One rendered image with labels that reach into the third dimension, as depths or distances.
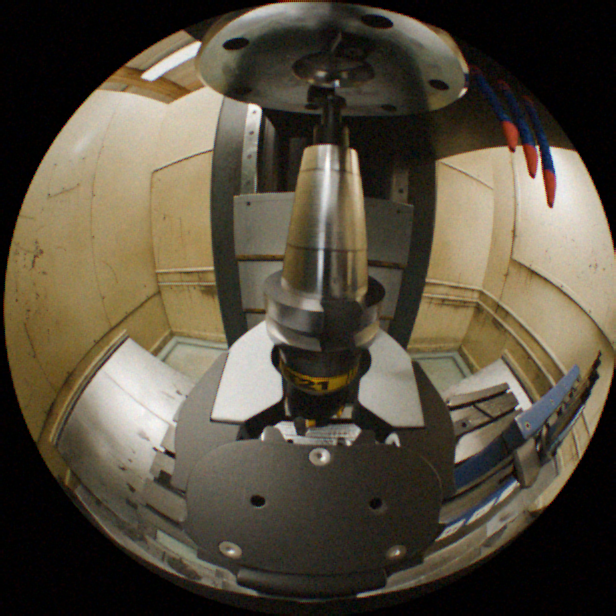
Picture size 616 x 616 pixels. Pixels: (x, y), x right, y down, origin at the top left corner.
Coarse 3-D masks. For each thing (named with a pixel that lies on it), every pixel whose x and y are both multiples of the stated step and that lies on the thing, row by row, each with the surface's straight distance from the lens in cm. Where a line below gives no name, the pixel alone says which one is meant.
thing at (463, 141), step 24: (480, 96) 33; (288, 120) 48; (312, 120) 48; (360, 120) 46; (384, 120) 45; (408, 120) 44; (432, 120) 42; (456, 120) 41; (480, 120) 39; (528, 120) 35; (552, 120) 34; (384, 144) 60; (408, 144) 57; (432, 144) 54; (456, 144) 51; (480, 144) 48; (504, 144) 45; (552, 144) 40
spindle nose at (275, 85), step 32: (224, 32) 11; (256, 32) 11; (288, 32) 11; (320, 32) 11; (352, 32) 11; (384, 32) 11; (416, 32) 11; (224, 64) 13; (256, 64) 13; (288, 64) 13; (320, 64) 17; (352, 64) 17; (384, 64) 13; (416, 64) 13; (448, 64) 13; (256, 96) 17; (288, 96) 17; (352, 96) 17; (384, 96) 16; (416, 96) 16; (448, 96) 15
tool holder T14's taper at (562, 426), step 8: (576, 400) 29; (568, 408) 30; (576, 408) 29; (584, 408) 30; (560, 416) 31; (568, 416) 29; (576, 416) 29; (552, 424) 31; (560, 424) 30; (568, 424) 29; (552, 432) 30; (560, 432) 30; (568, 432) 30; (552, 440) 30; (560, 440) 30; (552, 448) 31
